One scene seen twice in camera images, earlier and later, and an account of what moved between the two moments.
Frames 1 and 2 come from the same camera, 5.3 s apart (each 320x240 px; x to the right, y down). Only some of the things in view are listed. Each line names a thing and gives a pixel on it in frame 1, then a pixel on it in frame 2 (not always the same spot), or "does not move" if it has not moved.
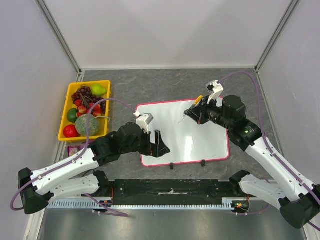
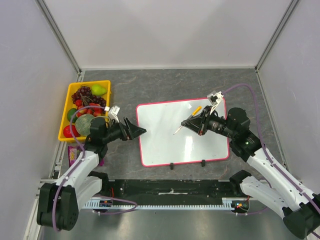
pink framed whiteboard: (188, 141) does not move
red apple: (70, 131) does not move
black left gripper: (158, 149) → (133, 131)
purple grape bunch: (84, 94) does not move
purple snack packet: (73, 149) does not move
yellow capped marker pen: (197, 102) → (199, 108)
